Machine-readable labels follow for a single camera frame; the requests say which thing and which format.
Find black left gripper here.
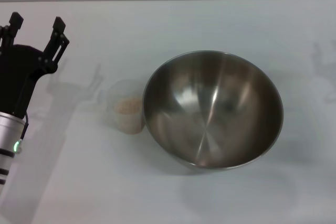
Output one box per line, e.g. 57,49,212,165
0,12,70,119

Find beige rice grains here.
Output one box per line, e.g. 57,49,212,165
112,97,144,133

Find clear plastic cup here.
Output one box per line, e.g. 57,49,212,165
106,78,146,135

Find stainless steel mixing bowl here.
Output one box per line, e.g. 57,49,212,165
142,50,285,175

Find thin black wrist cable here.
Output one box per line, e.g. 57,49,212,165
15,112,30,154

